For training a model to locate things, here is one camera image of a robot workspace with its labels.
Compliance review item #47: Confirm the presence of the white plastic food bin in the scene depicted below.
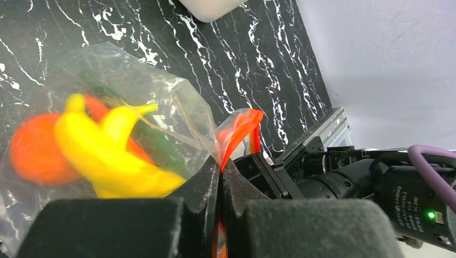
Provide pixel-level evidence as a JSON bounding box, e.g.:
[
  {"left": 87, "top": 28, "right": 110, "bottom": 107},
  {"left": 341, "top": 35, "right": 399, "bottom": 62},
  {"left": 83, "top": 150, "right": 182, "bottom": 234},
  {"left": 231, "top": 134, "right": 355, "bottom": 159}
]
[{"left": 179, "top": 0, "right": 247, "bottom": 23}]

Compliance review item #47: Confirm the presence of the yellow toy banana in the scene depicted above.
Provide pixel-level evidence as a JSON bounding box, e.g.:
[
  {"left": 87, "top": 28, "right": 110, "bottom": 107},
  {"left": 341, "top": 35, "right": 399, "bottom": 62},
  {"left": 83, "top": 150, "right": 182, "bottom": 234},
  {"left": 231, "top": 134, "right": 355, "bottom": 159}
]
[
  {"left": 99, "top": 103, "right": 158, "bottom": 149},
  {"left": 54, "top": 94, "right": 186, "bottom": 198}
]

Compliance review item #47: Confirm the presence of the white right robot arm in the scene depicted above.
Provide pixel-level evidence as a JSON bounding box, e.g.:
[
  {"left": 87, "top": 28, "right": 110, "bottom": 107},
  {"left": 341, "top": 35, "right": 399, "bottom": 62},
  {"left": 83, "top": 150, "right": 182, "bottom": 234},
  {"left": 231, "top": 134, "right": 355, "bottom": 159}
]
[{"left": 234, "top": 137, "right": 455, "bottom": 252}]

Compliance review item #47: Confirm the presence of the clear zip bag orange zipper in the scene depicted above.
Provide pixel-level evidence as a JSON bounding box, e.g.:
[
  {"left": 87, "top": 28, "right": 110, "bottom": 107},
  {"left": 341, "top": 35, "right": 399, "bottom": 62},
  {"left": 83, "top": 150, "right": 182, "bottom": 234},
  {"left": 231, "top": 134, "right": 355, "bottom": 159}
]
[{"left": 1, "top": 42, "right": 264, "bottom": 257}]

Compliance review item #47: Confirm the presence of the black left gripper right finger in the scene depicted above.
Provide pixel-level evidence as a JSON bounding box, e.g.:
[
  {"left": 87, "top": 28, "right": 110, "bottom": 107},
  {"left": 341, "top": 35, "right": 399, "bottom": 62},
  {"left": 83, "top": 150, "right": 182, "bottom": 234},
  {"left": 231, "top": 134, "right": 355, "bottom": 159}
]
[{"left": 222, "top": 161, "right": 403, "bottom": 257}]

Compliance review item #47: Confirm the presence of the orange toy carrot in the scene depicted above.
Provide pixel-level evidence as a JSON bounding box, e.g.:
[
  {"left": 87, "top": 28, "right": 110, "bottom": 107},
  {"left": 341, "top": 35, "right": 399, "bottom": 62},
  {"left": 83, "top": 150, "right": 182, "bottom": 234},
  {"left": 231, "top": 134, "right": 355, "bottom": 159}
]
[{"left": 83, "top": 94, "right": 153, "bottom": 163}]

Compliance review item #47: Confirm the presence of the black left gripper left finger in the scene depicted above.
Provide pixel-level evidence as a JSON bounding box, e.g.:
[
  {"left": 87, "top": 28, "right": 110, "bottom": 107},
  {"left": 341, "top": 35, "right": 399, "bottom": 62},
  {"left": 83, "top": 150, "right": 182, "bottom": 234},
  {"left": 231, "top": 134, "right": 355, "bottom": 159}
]
[{"left": 17, "top": 158, "right": 219, "bottom": 257}]

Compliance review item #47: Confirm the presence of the green toy cucumber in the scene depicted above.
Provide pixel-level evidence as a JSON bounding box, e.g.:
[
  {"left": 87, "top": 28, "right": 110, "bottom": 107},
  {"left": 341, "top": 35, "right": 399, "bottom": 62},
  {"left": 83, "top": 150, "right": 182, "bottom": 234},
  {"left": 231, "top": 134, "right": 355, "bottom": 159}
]
[{"left": 79, "top": 69, "right": 191, "bottom": 178}]

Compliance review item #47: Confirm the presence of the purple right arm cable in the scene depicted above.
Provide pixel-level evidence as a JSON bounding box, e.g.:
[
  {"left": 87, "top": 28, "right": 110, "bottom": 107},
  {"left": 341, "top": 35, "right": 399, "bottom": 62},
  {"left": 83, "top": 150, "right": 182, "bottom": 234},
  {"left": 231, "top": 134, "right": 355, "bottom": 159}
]
[{"left": 408, "top": 144, "right": 456, "bottom": 214}]

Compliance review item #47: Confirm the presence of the orange toy fruit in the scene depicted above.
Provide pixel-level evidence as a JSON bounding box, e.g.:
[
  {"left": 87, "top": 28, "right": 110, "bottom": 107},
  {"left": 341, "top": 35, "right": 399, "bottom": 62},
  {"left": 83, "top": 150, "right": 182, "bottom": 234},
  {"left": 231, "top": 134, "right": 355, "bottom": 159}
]
[{"left": 9, "top": 113, "right": 82, "bottom": 186}]

